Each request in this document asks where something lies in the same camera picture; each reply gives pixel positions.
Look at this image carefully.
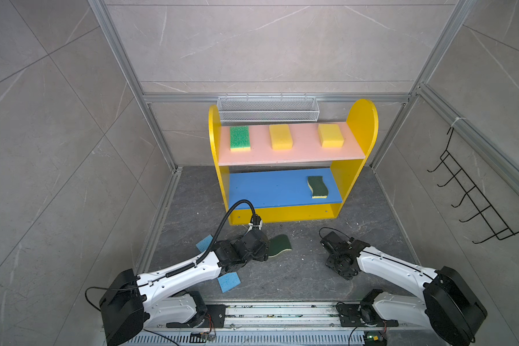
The bright green sponge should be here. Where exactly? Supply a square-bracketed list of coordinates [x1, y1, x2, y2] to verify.
[229, 126, 251, 152]

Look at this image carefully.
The pink upper shelf board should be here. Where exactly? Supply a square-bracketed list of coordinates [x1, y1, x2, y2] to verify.
[210, 122, 365, 167]

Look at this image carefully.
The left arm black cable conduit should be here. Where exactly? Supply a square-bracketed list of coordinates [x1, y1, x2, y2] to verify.
[163, 199, 260, 278]

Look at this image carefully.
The yellow shelf unit frame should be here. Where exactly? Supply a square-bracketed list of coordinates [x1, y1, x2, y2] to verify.
[208, 99, 379, 223]

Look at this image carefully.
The white wire mesh basket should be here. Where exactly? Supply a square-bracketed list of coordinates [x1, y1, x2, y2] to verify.
[216, 96, 320, 125]

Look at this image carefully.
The yellow sponge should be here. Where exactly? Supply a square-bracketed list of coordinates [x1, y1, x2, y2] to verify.
[269, 124, 294, 151]
[318, 123, 345, 148]

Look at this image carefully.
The blue sponge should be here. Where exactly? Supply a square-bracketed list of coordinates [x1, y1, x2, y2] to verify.
[218, 272, 241, 293]
[196, 235, 213, 253]

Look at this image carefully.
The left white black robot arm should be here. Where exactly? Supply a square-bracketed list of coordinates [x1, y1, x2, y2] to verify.
[98, 226, 270, 345]

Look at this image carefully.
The dark green scourer sponge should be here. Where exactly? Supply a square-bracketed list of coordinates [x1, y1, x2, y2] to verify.
[268, 234, 292, 258]
[307, 176, 329, 199]

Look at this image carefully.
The black wall hook rack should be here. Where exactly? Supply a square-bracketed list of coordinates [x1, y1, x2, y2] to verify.
[427, 127, 519, 245]

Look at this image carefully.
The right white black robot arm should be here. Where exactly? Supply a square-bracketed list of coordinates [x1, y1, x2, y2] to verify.
[320, 229, 488, 345]

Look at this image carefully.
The blue sponge lower left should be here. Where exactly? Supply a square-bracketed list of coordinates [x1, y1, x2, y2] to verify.
[218, 272, 241, 293]

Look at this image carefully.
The blue sponge far left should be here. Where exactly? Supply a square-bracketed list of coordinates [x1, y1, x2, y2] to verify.
[196, 235, 213, 253]

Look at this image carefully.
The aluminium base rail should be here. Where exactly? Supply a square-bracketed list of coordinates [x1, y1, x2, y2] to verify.
[125, 300, 420, 346]

